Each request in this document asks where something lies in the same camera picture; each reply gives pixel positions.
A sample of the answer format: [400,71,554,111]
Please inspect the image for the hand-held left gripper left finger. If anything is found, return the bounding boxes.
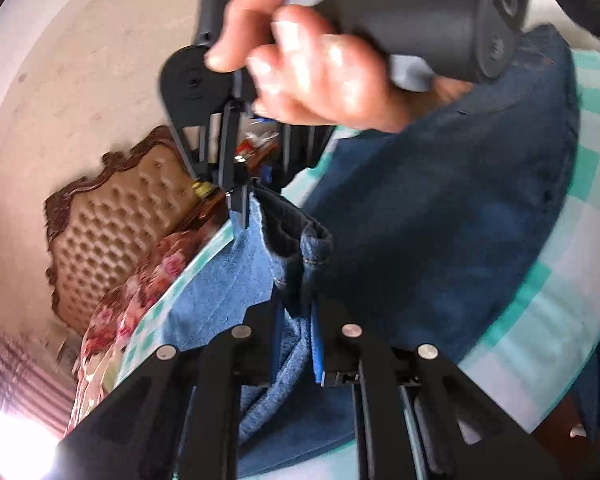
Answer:
[55,305,286,480]

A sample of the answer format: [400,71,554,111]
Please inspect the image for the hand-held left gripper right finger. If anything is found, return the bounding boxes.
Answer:
[310,297,563,480]

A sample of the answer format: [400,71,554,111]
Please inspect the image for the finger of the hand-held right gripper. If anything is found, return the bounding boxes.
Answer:
[167,102,253,228]
[260,122,337,191]

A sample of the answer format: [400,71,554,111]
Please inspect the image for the blue denim pants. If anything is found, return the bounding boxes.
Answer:
[162,25,581,478]

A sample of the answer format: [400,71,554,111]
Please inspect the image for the person's right hand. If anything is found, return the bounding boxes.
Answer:
[205,0,473,133]

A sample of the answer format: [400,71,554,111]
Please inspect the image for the tufted leather carved headboard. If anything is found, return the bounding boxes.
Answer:
[44,125,216,333]

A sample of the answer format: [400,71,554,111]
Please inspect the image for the pink floral quilt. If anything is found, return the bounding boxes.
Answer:
[62,230,221,441]

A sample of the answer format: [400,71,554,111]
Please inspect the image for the pink curtain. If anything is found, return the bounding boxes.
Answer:
[0,310,76,436]

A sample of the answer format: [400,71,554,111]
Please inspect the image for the green white checked tablecloth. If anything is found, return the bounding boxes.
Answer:
[115,50,600,436]

